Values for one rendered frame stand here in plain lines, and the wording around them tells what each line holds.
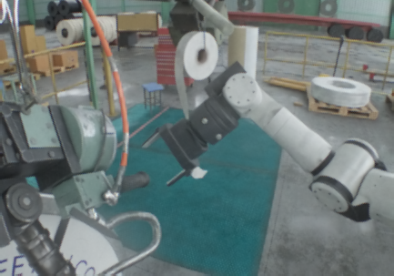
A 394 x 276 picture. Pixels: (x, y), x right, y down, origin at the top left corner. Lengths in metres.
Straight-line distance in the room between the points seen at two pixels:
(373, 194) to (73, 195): 0.51
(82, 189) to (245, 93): 0.34
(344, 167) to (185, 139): 0.32
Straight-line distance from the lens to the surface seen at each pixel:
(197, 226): 2.26
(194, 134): 0.57
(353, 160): 0.53
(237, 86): 0.52
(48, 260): 0.49
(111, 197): 0.50
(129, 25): 10.61
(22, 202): 0.43
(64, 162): 0.48
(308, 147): 0.54
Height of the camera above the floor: 1.61
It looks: 25 degrees down
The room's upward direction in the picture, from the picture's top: straight up
